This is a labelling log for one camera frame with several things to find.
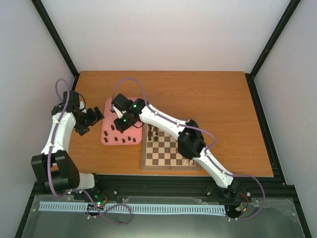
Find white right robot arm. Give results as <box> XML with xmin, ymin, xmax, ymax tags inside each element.
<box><xmin>110</xmin><ymin>94</ymin><xmax>241</xmax><ymax>201</ymax></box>

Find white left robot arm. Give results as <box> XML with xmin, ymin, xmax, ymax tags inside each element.
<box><xmin>31</xmin><ymin>91</ymin><xmax>104</xmax><ymax>200</ymax></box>

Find wooden chess board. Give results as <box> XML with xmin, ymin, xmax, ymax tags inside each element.
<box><xmin>141</xmin><ymin>123</ymin><xmax>201</xmax><ymax>171</ymax></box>

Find row of white chess pieces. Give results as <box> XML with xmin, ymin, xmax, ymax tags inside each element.
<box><xmin>182</xmin><ymin>159</ymin><xmax>195</xmax><ymax>166</ymax></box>

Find pink plastic tray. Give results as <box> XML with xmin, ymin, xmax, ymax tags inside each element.
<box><xmin>101</xmin><ymin>98</ymin><xmax>143</xmax><ymax>146</ymax></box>

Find light blue cable duct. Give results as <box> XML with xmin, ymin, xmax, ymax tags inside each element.
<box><xmin>38</xmin><ymin>201</ymin><xmax>226</xmax><ymax>216</ymax></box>

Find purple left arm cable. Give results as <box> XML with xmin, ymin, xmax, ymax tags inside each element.
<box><xmin>47</xmin><ymin>78</ymin><xmax>133</xmax><ymax>225</ymax></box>

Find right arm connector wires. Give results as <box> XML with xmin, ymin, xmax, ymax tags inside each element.
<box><xmin>235</xmin><ymin>192</ymin><xmax>252</xmax><ymax>213</ymax></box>

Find black aluminium frame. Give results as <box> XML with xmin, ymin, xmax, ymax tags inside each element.
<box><xmin>14</xmin><ymin>0</ymin><xmax>317</xmax><ymax>238</ymax></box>

